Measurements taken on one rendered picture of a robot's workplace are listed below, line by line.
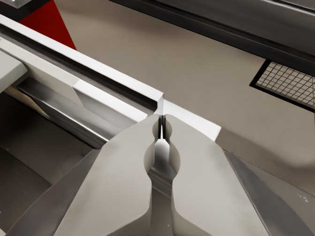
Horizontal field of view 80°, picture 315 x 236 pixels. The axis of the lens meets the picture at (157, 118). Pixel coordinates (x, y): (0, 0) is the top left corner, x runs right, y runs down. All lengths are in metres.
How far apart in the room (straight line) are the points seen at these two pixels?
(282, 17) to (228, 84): 1.22
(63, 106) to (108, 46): 1.59
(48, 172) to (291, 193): 0.27
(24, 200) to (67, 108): 0.14
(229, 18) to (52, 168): 0.31
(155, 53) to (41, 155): 1.47
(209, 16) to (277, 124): 1.20
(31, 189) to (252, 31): 0.37
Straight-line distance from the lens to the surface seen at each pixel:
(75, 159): 0.21
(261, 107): 1.49
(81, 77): 0.17
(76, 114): 0.18
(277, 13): 0.33
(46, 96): 0.20
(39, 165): 0.25
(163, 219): 0.24
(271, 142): 1.39
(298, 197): 0.29
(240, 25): 0.34
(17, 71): 0.19
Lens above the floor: 1.11
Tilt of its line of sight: 61 degrees down
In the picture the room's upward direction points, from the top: straight up
